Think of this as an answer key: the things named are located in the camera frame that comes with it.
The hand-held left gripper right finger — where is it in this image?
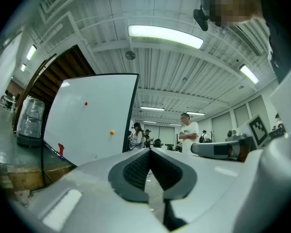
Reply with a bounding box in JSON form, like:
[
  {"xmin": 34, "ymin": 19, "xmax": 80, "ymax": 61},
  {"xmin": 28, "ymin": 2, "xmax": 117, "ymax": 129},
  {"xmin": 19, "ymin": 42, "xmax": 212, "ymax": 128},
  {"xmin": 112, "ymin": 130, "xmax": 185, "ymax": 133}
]
[{"xmin": 150, "ymin": 148, "xmax": 249, "ymax": 225}]

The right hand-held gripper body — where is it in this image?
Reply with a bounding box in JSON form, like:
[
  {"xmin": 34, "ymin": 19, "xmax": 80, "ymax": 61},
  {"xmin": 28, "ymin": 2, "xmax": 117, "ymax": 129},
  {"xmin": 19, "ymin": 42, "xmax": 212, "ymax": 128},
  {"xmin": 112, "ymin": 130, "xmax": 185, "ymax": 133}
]
[{"xmin": 226, "ymin": 114, "xmax": 270, "ymax": 162}]

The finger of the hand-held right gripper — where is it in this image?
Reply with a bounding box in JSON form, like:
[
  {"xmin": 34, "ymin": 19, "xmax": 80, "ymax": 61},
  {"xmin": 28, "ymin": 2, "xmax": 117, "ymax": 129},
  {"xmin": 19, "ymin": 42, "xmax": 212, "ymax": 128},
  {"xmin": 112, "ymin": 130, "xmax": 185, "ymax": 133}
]
[{"xmin": 191, "ymin": 141, "xmax": 246, "ymax": 160}]

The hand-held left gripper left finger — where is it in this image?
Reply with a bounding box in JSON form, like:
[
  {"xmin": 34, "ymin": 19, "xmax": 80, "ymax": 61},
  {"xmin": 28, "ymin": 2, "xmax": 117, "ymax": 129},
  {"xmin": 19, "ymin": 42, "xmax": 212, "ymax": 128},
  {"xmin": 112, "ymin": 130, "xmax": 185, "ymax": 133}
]
[{"xmin": 29, "ymin": 148, "xmax": 172, "ymax": 233}]

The white whiteboard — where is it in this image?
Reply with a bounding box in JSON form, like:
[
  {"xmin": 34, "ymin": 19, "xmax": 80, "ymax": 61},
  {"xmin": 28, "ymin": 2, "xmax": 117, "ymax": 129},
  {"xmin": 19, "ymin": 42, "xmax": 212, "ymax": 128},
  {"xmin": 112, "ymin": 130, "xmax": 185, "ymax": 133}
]
[{"xmin": 30, "ymin": 73, "xmax": 140, "ymax": 197}]

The wooden plank platform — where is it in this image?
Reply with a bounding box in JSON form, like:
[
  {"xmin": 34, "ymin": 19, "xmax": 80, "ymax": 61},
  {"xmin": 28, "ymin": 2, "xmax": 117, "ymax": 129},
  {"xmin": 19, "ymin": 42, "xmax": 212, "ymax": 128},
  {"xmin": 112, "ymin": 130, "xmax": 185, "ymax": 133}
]
[{"xmin": 0, "ymin": 164, "xmax": 73, "ymax": 191}]

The person's black shirt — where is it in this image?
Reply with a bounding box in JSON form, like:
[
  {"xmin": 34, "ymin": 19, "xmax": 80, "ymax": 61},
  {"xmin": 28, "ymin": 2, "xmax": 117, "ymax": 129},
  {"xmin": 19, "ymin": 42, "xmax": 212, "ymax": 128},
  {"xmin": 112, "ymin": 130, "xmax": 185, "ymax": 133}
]
[{"xmin": 259, "ymin": 0, "xmax": 291, "ymax": 84}]

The ceiling air vent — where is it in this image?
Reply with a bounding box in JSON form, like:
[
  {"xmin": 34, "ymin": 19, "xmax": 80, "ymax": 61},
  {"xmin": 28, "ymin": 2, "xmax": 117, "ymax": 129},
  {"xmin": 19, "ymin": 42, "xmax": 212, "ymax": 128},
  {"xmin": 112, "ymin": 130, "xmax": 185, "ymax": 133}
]
[{"xmin": 229, "ymin": 24, "xmax": 262, "ymax": 57}]

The plastic-wrapped dark cabinet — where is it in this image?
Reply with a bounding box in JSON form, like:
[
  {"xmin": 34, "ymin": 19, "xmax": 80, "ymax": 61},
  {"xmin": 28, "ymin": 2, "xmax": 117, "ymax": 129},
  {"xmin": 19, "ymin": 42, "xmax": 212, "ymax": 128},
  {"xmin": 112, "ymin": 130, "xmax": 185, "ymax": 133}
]
[{"xmin": 16, "ymin": 95, "xmax": 46, "ymax": 147}]

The person's head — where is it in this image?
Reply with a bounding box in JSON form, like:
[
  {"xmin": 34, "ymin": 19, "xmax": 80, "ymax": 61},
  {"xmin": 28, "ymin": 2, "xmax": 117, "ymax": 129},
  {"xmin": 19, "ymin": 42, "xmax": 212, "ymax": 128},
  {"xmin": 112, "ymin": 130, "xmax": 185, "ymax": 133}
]
[{"xmin": 201, "ymin": 0, "xmax": 266, "ymax": 28}]

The brown wooden doorway structure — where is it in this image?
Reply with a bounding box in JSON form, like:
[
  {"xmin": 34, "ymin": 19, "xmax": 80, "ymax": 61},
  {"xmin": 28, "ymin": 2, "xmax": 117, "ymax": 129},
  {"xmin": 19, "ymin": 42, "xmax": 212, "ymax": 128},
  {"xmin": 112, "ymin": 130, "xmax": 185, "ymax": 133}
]
[{"xmin": 13, "ymin": 45, "xmax": 97, "ymax": 131}]

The black head-mounted camera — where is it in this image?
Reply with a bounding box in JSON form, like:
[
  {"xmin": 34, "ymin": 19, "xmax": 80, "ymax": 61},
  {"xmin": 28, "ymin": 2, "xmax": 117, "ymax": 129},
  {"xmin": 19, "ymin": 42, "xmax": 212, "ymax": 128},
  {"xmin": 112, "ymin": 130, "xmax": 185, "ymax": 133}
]
[{"xmin": 193, "ymin": 0, "xmax": 209, "ymax": 32}]

